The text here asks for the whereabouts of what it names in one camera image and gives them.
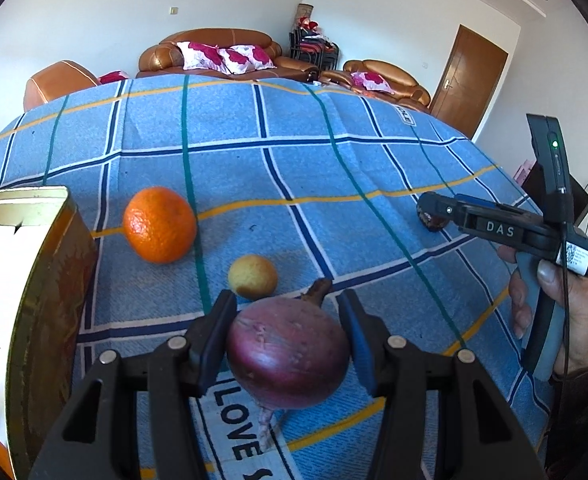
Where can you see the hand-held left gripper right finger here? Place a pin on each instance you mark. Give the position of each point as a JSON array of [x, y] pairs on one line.
[[359, 352]]

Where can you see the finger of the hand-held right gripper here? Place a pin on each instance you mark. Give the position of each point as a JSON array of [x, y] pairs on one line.
[[436, 204]]

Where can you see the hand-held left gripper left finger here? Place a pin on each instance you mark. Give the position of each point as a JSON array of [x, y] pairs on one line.
[[214, 347]]

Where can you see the dark passion fruit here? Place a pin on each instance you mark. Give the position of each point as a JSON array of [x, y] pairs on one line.
[[431, 222]]

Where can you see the red onion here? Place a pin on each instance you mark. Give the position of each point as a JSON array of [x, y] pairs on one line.
[[286, 350]]

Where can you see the gold metal tin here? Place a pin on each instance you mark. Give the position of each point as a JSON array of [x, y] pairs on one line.
[[49, 310]]

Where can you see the person's right forearm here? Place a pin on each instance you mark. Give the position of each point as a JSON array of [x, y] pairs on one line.
[[584, 420]]

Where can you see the person's right hand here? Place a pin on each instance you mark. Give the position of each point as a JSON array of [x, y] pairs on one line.
[[576, 305]]

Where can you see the black television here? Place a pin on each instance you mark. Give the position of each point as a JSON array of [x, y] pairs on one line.
[[580, 205]]

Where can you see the pink box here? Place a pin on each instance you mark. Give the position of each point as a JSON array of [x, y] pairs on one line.
[[521, 170]]

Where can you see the small round citrus fruit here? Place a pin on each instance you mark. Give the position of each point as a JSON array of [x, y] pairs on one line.
[[252, 277]]

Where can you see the brown wooden door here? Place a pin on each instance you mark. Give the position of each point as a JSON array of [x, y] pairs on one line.
[[469, 80]]

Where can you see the large orange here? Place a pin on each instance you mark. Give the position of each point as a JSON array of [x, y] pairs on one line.
[[160, 225]]

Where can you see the white pillow with red flowers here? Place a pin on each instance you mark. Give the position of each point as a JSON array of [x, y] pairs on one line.
[[246, 57], [111, 76], [199, 55], [371, 81]]

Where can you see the brown leather armchair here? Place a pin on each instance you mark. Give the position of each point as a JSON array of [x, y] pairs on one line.
[[389, 72], [59, 82]]

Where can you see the blue checked blanket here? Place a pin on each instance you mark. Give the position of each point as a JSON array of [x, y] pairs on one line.
[[299, 170]]

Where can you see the stack of dark chairs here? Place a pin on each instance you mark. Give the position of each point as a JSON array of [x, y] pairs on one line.
[[314, 52]]

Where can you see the red items on chairs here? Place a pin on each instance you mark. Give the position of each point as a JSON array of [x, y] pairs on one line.
[[310, 26]]

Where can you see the tall patterned vase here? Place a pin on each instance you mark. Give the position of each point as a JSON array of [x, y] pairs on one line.
[[303, 12]]

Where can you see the long brown leather sofa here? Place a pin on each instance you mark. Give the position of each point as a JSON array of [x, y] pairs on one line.
[[224, 35]]

